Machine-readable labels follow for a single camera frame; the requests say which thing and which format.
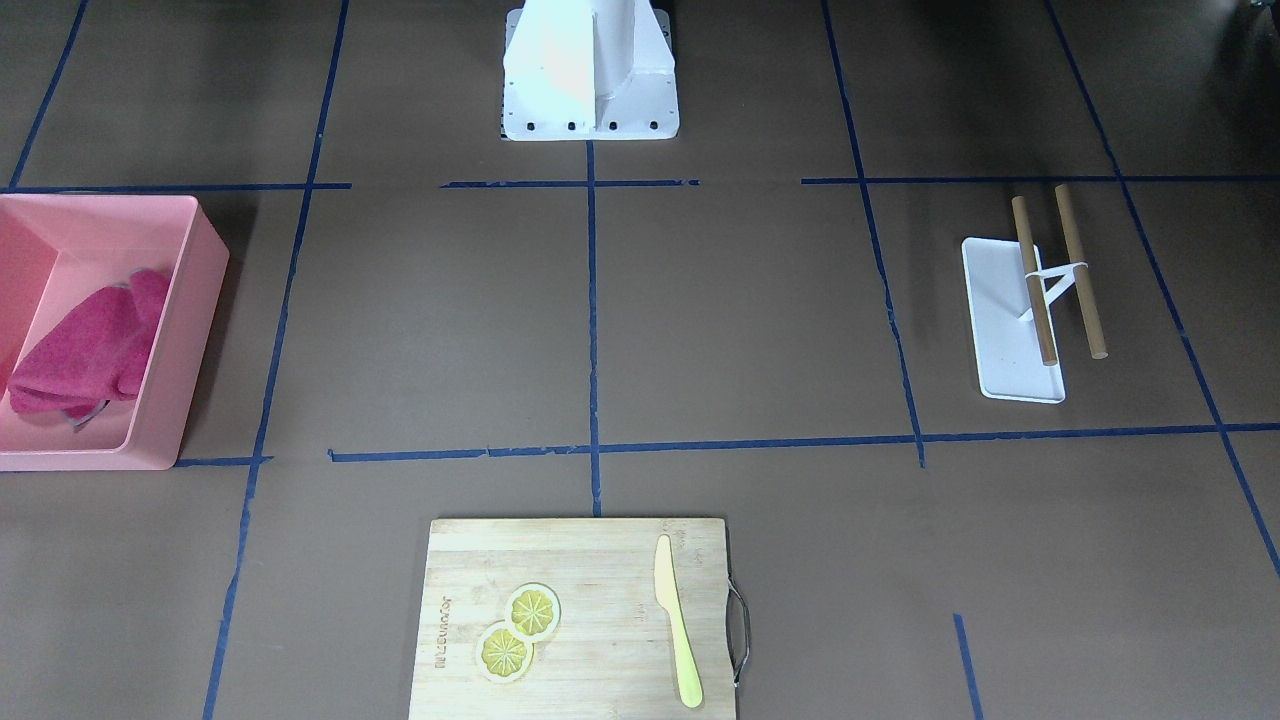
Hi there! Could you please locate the magenta cleaning cloth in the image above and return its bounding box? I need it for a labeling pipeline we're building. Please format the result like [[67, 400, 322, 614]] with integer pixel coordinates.
[[6, 268, 170, 428]]

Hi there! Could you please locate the lemon slice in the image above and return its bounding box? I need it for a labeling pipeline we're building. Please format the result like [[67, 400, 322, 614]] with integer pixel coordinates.
[[475, 623, 535, 684], [504, 582, 562, 644]]

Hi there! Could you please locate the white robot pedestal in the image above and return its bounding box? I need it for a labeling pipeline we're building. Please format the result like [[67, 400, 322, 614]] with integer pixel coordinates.
[[500, 1, 681, 142]]

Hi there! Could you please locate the bamboo cutting board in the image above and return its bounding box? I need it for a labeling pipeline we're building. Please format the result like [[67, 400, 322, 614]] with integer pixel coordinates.
[[407, 518, 739, 719]]

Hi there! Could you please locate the white towel rack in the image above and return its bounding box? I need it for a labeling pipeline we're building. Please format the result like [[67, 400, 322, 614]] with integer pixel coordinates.
[[961, 184, 1110, 404]]

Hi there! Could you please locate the upper lemon slice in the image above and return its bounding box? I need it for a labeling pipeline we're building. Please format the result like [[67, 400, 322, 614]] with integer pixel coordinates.
[[504, 582, 562, 644]]

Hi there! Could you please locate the yellow plastic knife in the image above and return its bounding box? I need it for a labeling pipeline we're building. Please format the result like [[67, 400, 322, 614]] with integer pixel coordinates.
[[653, 534, 704, 708]]

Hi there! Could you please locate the lower lemon slice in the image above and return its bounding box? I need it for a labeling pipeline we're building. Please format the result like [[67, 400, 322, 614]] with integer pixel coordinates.
[[475, 623, 535, 684]]

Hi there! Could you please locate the pink plastic bin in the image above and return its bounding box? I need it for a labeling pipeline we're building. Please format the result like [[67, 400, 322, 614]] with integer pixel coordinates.
[[1, 193, 229, 471]]

